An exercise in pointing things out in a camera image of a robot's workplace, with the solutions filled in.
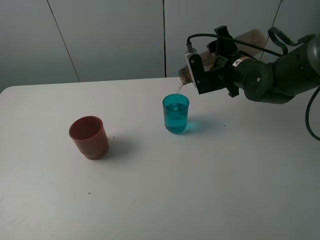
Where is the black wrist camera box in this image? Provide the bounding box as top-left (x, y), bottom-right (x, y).
top-left (179, 48), bottom-right (228, 94)

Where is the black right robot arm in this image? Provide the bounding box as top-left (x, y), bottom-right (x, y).
top-left (207, 26), bottom-right (320, 104)

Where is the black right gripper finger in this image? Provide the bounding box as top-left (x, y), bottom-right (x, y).
top-left (207, 25), bottom-right (238, 59)
top-left (226, 83), bottom-right (240, 98)

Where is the teal translucent plastic cup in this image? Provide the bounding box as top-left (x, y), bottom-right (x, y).
top-left (162, 93), bottom-right (190, 134)

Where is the smoky translucent plastic bottle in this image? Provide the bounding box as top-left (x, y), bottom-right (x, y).
top-left (178, 29), bottom-right (266, 85)

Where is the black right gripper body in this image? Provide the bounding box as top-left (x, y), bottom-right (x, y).
top-left (209, 54), bottom-right (265, 91)

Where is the red plastic cup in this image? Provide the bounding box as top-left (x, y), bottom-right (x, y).
top-left (68, 116), bottom-right (109, 160)

